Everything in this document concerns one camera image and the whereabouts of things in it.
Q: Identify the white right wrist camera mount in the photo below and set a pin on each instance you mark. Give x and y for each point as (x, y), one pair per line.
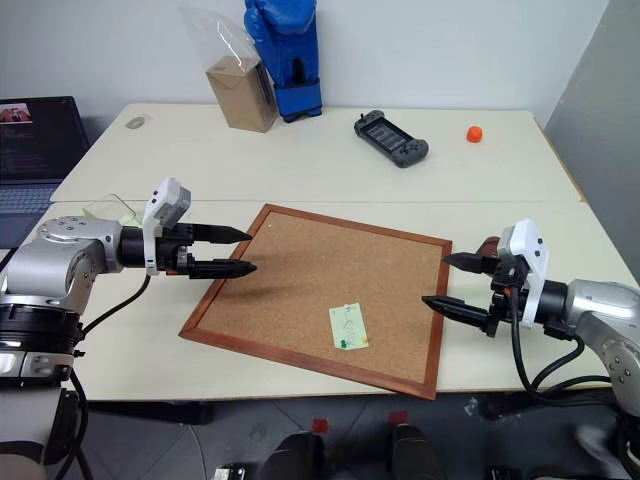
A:
(530, 240)

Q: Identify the small grey round object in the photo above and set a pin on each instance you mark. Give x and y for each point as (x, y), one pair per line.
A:
(135, 122)

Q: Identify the brown cardboard box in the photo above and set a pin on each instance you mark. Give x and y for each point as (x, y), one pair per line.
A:
(237, 100)

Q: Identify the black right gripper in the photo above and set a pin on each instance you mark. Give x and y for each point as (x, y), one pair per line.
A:
(507, 280)

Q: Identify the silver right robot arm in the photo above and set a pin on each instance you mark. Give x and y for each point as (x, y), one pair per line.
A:
(600, 310)

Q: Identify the silver robot torso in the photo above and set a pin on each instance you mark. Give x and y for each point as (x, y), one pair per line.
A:
(25, 430)

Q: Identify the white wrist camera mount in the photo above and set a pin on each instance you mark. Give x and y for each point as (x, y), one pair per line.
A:
(167, 200)
(530, 240)

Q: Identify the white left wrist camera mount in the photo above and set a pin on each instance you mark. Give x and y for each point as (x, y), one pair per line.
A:
(167, 200)

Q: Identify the black handheld game controller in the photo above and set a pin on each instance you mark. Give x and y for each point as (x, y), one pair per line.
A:
(387, 137)

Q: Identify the dark brown round object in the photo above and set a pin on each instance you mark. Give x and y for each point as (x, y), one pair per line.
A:
(489, 246)

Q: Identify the dark open laptop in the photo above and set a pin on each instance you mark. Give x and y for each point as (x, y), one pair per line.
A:
(35, 145)

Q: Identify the blue boxing glove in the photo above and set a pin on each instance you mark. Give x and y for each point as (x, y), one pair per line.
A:
(285, 45)

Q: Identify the dark rounded shape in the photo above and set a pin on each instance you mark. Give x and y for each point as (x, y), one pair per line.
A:
(415, 452)
(295, 457)

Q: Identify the pale green paper note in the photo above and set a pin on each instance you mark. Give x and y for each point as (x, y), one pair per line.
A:
(350, 327)

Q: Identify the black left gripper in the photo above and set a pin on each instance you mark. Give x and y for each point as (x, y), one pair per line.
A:
(175, 240)

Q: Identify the clear plastic container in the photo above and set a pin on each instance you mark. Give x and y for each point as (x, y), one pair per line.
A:
(107, 207)

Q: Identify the clear plastic bag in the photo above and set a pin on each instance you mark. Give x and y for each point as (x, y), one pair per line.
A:
(220, 35)

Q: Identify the small orange ball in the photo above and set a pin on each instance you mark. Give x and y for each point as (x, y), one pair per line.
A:
(475, 134)

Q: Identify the wood-framed cork board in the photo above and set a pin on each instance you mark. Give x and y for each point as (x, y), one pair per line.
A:
(325, 270)

